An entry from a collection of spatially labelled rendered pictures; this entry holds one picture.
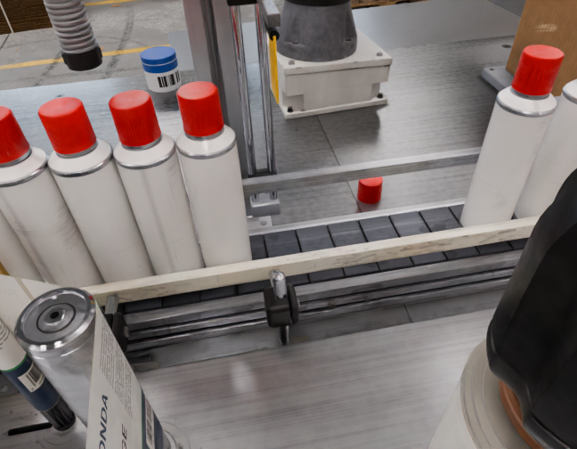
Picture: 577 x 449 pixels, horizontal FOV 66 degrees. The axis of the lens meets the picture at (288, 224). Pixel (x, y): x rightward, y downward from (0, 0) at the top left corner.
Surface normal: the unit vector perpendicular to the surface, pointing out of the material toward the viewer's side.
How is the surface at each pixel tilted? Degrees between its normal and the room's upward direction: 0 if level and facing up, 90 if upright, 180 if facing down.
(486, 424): 1
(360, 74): 90
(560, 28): 90
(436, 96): 0
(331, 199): 0
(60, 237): 90
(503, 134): 90
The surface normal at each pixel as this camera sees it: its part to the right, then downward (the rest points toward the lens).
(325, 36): 0.20, 0.38
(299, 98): -0.52, 0.59
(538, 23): -0.98, 0.15
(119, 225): 0.70, 0.47
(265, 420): -0.04, -0.73
